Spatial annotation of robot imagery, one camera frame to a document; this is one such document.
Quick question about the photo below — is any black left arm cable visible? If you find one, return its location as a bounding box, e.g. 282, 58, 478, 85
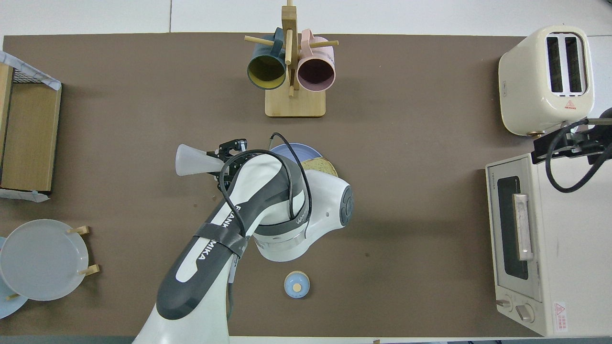
219, 133, 312, 321

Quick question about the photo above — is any small blue call bell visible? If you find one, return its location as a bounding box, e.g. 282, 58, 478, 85
284, 270, 310, 299

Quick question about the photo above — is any grey round plate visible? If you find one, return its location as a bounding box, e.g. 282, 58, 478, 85
0, 219, 89, 301

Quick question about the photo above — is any brown table mat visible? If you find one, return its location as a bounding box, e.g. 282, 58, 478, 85
0, 32, 590, 337

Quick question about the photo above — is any white checked cloth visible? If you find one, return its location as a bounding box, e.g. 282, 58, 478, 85
0, 50, 63, 204

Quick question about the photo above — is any dark teal mug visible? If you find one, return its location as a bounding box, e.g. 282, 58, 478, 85
247, 27, 287, 91

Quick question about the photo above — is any white toaster oven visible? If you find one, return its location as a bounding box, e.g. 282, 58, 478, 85
485, 152, 612, 337

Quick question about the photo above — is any slice of toast bread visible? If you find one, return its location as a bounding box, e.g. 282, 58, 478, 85
301, 158, 339, 178

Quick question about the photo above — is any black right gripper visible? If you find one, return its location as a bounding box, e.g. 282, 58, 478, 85
532, 108, 612, 166

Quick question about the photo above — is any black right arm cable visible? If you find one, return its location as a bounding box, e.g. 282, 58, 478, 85
545, 118, 612, 194

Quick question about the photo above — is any white blue-capped seasoning bottle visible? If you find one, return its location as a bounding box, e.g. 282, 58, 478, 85
175, 144, 225, 177

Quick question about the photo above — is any wooden black wire shelf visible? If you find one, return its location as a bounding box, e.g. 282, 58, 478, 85
0, 62, 63, 193

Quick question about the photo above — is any light blue round plate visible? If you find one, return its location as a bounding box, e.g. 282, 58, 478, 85
0, 236, 30, 319

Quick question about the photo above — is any wooden mug rack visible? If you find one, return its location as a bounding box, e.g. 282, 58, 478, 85
244, 0, 339, 118

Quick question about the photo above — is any cream two-slot toaster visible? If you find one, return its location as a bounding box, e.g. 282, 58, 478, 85
498, 25, 595, 137

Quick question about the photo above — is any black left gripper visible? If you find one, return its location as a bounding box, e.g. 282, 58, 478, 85
206, 139, 250, 186

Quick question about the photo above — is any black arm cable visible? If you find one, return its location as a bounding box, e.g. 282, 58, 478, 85
219, 133, 312, 321
545, 118, 612, 194

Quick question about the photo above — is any pink ribbed mug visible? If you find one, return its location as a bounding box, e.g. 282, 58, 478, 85
296, 29, 336, 93

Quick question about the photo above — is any wooden dish rack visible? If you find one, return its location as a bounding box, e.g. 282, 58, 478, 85
7, 226, 101, 301

